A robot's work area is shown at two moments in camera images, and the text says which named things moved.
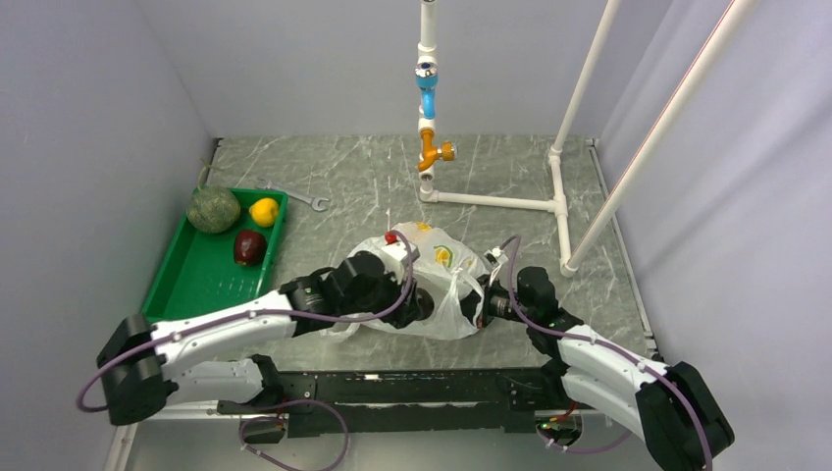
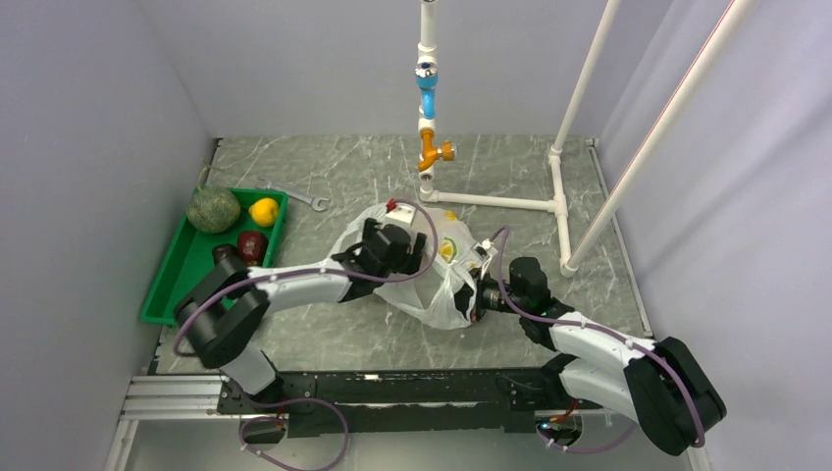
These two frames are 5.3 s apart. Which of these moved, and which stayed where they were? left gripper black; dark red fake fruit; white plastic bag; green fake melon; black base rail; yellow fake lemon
Moved: left gripper black; white plastic bag
Stayed: green fake melon; yellow fake lemon; black base rail; dark red fake fruit
